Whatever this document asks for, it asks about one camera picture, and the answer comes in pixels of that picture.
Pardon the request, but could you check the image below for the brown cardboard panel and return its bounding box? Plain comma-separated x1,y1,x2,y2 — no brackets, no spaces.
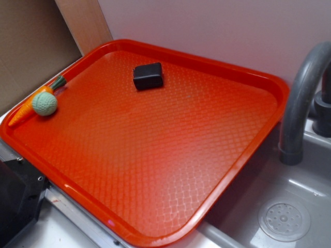
1,1,81,114

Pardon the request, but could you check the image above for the orange toy carrot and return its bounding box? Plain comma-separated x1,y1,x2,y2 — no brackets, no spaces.
8,75,67,127

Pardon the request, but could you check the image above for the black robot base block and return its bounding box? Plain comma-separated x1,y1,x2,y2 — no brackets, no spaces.
1,159,48,247

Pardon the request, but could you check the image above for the black rectangular block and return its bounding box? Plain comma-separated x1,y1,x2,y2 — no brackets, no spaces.
133,63,163,90

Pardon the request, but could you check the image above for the grey curved sink faucet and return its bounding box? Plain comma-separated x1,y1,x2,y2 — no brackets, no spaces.
278,41,330,165

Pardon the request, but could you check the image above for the dark faucet handle knob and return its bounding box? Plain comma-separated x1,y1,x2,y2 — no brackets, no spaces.
312,65,330,137

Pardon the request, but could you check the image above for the grey plastic toy sink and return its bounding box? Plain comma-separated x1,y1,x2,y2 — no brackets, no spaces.
196,113,331,248

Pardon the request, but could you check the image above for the light green textured ball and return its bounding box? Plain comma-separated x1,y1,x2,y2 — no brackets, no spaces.
32,92,58,116

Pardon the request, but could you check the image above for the light wooden board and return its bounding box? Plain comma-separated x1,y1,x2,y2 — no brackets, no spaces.
55,0,113,56

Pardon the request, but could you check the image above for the orange plastic serving tray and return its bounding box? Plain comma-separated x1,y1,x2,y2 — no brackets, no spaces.
1,40,289,247

